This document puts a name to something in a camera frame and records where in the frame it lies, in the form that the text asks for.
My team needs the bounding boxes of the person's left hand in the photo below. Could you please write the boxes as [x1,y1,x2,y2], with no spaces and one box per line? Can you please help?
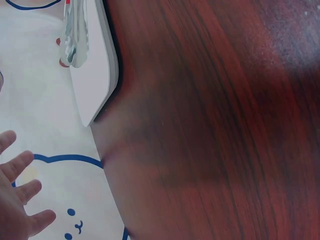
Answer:
[0,129,57,240]

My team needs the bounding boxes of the white board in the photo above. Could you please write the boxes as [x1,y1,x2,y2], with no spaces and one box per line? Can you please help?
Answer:
[69,0,120,128]

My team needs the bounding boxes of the metal tongs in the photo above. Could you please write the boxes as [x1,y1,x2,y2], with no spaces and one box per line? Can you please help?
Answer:
[58,0,91,69]

